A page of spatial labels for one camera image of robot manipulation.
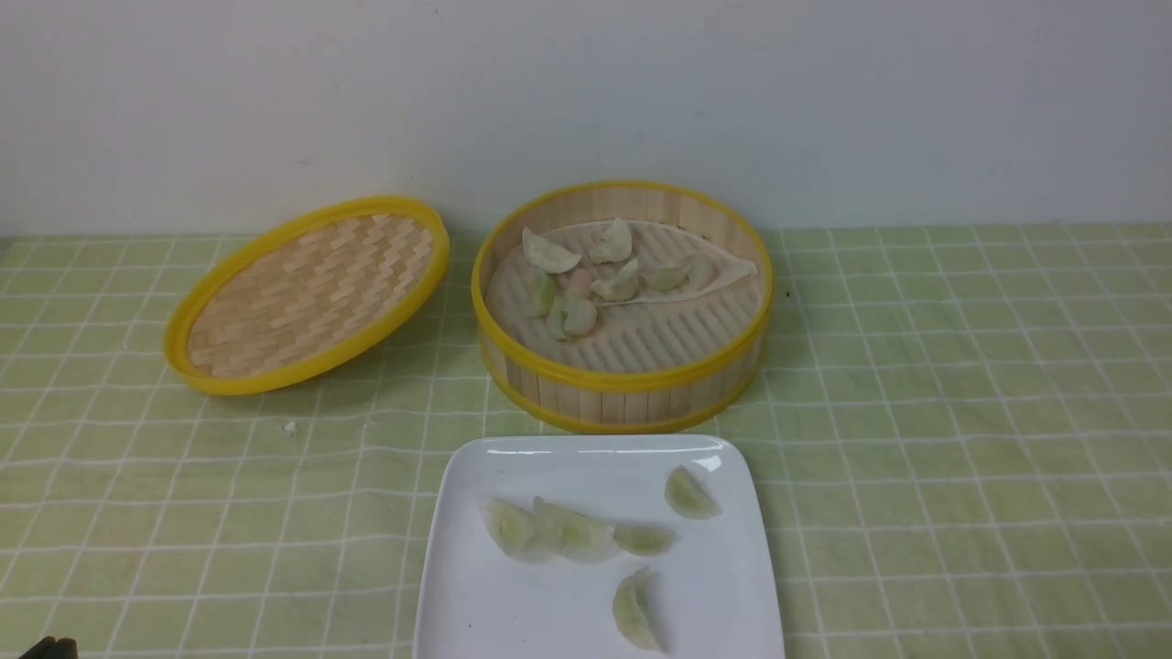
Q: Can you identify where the green dumpling steamer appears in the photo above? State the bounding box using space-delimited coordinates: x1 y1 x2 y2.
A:
640 266 688 293
525 271 559 318
545 295 598 341

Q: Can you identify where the pale dumpling steamer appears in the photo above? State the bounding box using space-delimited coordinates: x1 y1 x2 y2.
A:
522 227 581 276
590 218 634 265
590 258 641 303

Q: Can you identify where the green dumpling plate top right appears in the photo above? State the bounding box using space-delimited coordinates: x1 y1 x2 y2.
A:
663 466 722 519

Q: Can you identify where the green dumpling plate centre left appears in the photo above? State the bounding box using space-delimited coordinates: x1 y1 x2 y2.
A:
532 496 615 564

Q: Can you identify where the green dumpling plate far left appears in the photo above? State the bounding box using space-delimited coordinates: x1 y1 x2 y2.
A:
483 498 543 561

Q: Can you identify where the small green dumpling plate centre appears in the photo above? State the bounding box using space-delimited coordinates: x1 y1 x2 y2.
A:
612 524 677 557

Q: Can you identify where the green dumpling plate bottom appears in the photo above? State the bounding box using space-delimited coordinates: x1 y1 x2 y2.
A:
612 568 663 654

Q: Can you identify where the white square plate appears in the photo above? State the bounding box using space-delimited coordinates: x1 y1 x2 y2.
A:
413 434 788 658

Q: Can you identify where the green dumpling steamer front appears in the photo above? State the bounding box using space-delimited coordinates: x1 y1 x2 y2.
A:
545 295 598 341

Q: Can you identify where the yellow rimmed bamboo steamer basket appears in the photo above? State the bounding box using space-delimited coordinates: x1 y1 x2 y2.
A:
472 181 774 433

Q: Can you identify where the pinkish dumpling steamer middle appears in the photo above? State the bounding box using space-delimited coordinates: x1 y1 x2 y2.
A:
563 267 594 305

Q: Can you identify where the white steamer liner cloth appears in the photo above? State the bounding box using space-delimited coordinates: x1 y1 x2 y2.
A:
485 220 763 373

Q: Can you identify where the yellow rimmed bamboo steamer lid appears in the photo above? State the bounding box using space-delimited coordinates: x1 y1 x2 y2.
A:
163 196 451 396

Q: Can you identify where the green checked tablecloth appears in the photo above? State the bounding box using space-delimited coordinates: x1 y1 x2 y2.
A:
1 225 1171 658

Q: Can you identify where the dark object bottom left corner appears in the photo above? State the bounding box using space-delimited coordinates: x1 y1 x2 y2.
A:
18 636 79 659

